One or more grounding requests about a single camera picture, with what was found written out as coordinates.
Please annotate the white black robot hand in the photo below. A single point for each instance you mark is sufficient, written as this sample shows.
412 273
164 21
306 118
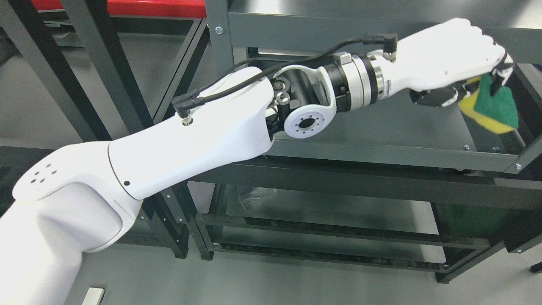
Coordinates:
435 64

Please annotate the green yellow sponge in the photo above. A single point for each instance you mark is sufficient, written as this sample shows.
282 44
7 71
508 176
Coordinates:
496 113

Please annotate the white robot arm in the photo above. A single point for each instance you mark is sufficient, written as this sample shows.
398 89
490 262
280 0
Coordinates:
85 197

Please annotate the grey metal shelf cart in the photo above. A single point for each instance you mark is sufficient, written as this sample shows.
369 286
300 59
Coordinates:
394 131

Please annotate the red box on rack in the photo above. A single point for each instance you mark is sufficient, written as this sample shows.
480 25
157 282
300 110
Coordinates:
162 8

